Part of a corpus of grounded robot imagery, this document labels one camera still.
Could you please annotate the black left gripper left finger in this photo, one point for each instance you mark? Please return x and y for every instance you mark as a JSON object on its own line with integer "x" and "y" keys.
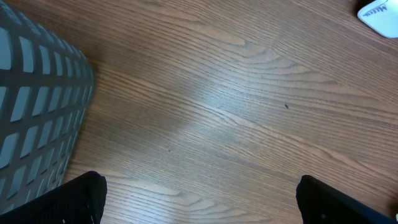
{"x": 80, "y": 200}

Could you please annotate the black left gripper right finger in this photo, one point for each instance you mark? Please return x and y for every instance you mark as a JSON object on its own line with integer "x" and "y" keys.
{"x": 320, "y": 203}

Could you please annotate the white barcode scanner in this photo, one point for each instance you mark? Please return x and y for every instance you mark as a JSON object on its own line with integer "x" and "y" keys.
{"x": 381, "y": 16}

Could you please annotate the black mesh basket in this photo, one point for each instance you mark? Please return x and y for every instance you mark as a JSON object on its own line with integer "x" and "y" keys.
{"x": 46, "y": 87}

